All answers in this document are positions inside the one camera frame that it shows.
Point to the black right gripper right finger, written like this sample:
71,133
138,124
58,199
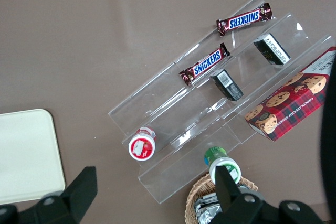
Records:
231,203

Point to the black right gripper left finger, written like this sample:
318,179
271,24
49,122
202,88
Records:
71,203

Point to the oval light wicker basket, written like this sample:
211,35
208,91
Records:
199,187

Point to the beige plastic tray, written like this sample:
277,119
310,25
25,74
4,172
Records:
29,155

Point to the silver foil pack stack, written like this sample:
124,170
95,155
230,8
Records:
207,208

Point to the green lid snack cup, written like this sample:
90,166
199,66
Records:
218,157

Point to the red lid snack cup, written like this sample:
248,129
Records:
141,148

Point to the red tartan cookie box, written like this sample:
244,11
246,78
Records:
291,106

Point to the small black box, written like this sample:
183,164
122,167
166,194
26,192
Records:
273,49
227,85

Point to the clear acrylic stepped stand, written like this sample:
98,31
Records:
168,103

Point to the brown Snickers bar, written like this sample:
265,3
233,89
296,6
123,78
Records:
206,65
244,19

